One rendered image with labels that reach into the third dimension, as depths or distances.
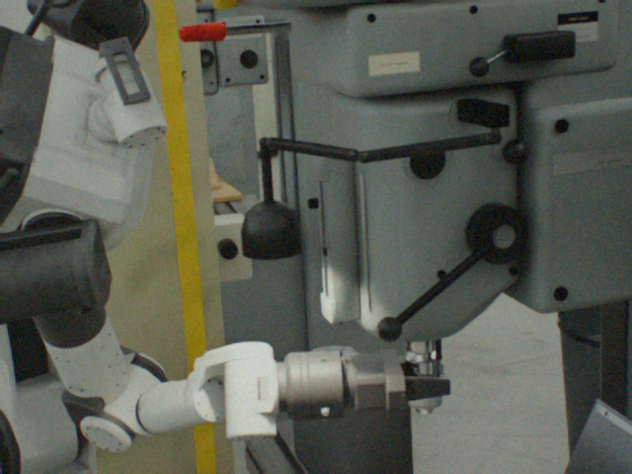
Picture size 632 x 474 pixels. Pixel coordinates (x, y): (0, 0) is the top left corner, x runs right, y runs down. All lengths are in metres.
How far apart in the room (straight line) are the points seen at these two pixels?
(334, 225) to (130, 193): 0.31
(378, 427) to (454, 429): 2.39
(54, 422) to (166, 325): 1.31
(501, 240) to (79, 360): 0.59
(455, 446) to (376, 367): 2.60
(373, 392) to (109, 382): 0.38
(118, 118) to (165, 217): 1.67
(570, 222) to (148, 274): 1.93
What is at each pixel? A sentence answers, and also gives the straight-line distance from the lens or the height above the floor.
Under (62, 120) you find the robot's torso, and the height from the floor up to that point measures 1.59.
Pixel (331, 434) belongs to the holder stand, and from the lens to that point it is 1.72.
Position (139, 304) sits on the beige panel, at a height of 0.83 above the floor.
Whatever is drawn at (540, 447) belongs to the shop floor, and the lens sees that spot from 3.94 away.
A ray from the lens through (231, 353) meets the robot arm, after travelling 1.34.
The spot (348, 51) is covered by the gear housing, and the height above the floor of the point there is 1.68.
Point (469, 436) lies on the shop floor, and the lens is 4.01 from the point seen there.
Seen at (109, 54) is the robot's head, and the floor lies 1.68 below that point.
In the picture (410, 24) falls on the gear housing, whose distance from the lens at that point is 1.13.
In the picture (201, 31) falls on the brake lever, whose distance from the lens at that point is 1.27.
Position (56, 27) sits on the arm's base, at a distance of 1.51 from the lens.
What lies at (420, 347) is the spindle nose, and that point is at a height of 1.29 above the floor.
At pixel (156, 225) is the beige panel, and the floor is 1.07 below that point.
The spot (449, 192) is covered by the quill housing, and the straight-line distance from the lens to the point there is 1.20.
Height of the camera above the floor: 1.78
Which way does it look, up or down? 15 degrees down
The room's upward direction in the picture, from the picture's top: 3 degrees counter-clockwise
